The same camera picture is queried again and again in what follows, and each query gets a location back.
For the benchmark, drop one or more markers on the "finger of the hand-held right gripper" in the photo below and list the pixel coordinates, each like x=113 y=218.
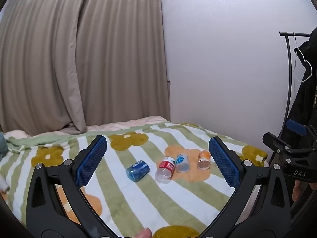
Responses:
x=273 y=140
x=296 y=127

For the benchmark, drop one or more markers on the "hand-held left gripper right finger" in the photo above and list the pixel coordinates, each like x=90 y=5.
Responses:
x=225 y=161

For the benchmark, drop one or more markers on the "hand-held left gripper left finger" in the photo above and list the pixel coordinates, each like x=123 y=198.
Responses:
x=90 y=158

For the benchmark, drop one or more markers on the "clear cup with orange label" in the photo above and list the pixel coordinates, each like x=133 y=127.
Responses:
x=204 y=160

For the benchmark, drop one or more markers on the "clear cup with light-blue label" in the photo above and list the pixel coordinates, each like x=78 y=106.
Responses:
x=182 y=163

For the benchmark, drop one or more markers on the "clear cup with red label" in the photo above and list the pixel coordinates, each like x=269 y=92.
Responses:
x=165 y=169

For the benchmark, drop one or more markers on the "person's right hand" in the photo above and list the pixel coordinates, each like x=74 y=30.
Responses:
x=296 y=191

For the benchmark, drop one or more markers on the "person's left hand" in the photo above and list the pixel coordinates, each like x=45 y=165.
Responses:
x=143 y=234

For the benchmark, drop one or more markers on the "dark hanging jacket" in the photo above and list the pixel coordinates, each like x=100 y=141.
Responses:
x=305 y=99

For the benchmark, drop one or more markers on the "blue plastic bottle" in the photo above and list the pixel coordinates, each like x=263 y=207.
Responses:
x=137 y=171

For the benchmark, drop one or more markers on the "black clothes rack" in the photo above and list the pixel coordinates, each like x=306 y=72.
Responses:
x=289 y=67

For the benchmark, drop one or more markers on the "white clothes hanger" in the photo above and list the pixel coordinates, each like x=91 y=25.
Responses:
x=307 y=67

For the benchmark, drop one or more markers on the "green striped floral blanket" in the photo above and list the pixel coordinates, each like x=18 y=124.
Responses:
x=138 y=203

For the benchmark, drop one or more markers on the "teal plush toy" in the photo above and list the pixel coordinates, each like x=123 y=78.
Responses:
x=3 y=146

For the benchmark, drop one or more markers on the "white plush toy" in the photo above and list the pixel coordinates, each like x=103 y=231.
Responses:
x=3 y=183

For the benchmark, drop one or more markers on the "beige curtain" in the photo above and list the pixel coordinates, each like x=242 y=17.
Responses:
x=74 y=54

